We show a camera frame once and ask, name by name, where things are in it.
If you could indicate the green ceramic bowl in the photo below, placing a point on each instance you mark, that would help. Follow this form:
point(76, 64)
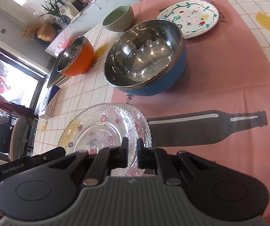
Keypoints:
point(119, 18)

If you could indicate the orange steel bowl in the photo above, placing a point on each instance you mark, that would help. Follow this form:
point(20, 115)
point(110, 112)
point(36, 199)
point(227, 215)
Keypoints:
point(80, 61)

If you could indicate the pink and white checked tablecloth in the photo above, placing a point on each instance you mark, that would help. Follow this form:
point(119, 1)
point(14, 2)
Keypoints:
point(219, 75)

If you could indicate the dried flower bunch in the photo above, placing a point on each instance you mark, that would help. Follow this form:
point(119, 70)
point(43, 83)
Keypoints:
point(29, 30)

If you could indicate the blue and white box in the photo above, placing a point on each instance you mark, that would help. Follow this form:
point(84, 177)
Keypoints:
point(50, 101)

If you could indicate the blue steel bowl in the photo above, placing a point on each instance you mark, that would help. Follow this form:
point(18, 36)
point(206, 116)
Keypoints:
point(149, 56)

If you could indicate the green potted plant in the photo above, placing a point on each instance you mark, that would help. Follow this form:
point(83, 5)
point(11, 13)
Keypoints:
point(52, 7)

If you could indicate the clear patterned glass plate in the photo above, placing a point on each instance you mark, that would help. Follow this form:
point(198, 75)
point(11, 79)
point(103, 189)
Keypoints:
point(102, 122)

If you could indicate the white painted plate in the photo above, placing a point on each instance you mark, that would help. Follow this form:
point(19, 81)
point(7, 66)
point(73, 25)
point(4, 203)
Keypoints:
point(193, 16)

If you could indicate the white chair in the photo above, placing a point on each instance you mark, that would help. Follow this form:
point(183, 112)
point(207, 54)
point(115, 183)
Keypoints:
point(18, 136)

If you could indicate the black notebook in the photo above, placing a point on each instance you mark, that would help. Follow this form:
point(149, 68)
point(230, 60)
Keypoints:
point(55, 75)

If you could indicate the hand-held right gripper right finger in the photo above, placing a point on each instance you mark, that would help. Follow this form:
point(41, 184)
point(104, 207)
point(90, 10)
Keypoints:
point(140, 144)

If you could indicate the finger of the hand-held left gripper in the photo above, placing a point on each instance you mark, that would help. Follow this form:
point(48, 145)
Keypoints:
point(52, 152)

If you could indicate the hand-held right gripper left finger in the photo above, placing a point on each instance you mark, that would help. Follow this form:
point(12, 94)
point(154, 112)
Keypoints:
point(125, 143)

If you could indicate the golden gourd vase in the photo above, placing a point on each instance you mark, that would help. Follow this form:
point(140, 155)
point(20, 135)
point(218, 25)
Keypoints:
point(46, 31)

